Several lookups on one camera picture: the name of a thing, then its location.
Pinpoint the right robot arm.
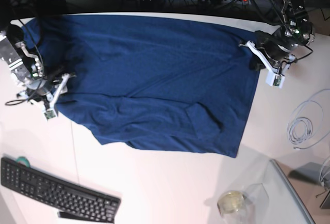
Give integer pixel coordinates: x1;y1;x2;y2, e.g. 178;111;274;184
1;22;71;109

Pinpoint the light blue coiled cable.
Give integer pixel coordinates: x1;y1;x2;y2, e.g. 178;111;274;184
287;88;330;150

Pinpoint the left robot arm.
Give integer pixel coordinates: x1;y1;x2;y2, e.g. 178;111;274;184
250;0;315;74

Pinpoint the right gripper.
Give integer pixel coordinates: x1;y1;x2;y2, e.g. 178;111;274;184
24;65;68;99

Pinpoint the clear tape roll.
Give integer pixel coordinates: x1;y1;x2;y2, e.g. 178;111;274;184
217;190;245;216

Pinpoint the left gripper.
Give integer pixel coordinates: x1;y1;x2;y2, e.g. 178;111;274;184
249;30;291;71

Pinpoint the green tape roll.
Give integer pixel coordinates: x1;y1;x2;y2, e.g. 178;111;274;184
16;156;30;168

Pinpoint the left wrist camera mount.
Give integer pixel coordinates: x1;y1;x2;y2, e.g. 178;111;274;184
239;41;297;88

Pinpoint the black computer keyboard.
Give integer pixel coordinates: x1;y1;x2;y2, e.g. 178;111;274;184
1;157;121;220

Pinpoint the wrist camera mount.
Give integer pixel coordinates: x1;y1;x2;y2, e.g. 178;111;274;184
16;72;77;120
239;41;297;88

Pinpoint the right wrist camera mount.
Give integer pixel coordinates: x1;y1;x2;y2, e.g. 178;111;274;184
16;72;77;120

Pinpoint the dark blue t-shirt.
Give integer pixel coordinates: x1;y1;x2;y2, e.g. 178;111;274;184
23;15;259;157

